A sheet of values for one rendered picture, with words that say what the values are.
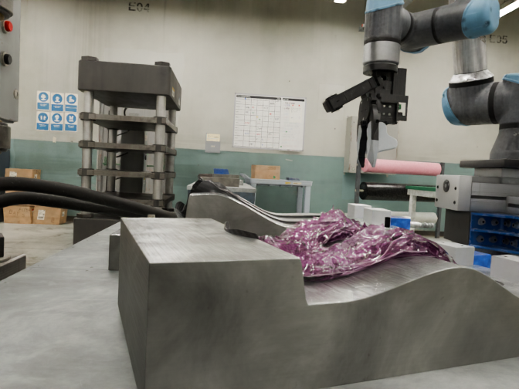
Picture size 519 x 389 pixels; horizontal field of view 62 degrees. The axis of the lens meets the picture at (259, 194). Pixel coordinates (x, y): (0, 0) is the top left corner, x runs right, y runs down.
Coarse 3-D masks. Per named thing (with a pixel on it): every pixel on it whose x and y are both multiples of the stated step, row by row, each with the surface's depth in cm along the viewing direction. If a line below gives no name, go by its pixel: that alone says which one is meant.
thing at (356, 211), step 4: (348, 204) 94; (352, 204) 93; (356, 204) 93; (360, 204) 94; (348, 208) 94; (352, 208) 91; (356, 208) 90; (360, 208) 90; (348, 212) 94; (352, 212) 91; (356, 212) 90; (360, 212) 90; (352, 216) 91; (356, 216) 90; (360, 216) 90; (404, 216) 93
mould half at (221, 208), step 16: (208, 192) 76; (192, 208) 72; (208, 208) 72; (224, 208) 72; (240, 208) 73; (256, 208) 87; (224, 224) 73; (240, 224) 73; (256, 224) 73; (272, 224) 73; (368, 224) 80; (112, 240) 71; (112, 256) 71
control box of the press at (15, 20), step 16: (16, 0) 111; (16, 16) 112; (0, 32) 104; (16, 32) 112; (0, 48) 105; (16, 48) 113; (0, 64) 105; (16, 64) 113; (0, 80) 105; (16, 80) 114; (0, 96) 106; (16, 96) 113; (0, 112) 106; (16, 112) 114
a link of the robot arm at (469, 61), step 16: (464, 48) 118; (480, 48) 117; (464, 64) 119; (480, 64) 118; (464, 80) 119; (480, 80) 118; (448, 96) 125; (464, 96) 120; (480, 96) 118; (448, 112) 125; (464, 112) 122; (480, 112) 119
